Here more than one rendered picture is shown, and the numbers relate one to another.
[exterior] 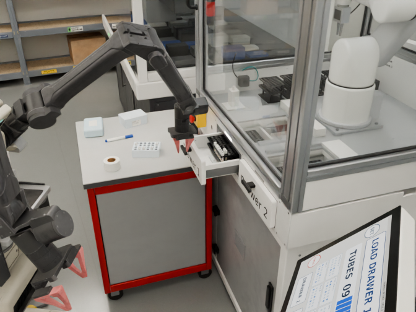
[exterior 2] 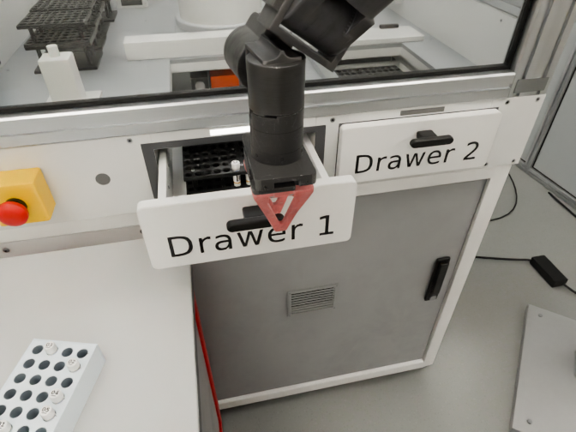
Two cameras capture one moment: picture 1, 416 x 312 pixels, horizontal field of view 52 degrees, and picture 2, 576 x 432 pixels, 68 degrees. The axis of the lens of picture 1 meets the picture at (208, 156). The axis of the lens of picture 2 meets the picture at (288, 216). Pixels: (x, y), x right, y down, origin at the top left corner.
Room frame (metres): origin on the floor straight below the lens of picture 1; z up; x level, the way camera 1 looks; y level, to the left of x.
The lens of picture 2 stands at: (1.42, 0.50, 1.26)
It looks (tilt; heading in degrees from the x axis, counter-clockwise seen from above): 40 degrees down; 276
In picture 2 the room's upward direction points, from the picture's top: straight up
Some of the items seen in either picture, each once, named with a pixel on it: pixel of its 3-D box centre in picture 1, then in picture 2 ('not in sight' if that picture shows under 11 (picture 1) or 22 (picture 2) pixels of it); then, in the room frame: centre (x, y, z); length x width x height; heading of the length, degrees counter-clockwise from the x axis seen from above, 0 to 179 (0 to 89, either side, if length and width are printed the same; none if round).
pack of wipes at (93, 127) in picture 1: (93, 127); not in sight; (1.95, 0.58, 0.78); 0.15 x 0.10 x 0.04; 14
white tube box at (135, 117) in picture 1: (133, 118); not in sight; (2.04, 0.40, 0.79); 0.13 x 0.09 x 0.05; 122
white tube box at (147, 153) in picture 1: (146, 149); (45, 396); (1.72, 0.28, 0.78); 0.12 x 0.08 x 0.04; 90
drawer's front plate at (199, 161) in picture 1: (193, 155); (252, 222); (1.51, 0.06, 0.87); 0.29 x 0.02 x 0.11; 18
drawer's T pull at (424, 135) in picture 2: (249, 185); (428, 137); (1.24, -0.15, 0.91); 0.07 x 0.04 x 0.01; 18
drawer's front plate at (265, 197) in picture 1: (255, 191); (417, 147); (1.25, -0.17, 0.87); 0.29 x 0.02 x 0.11; 18
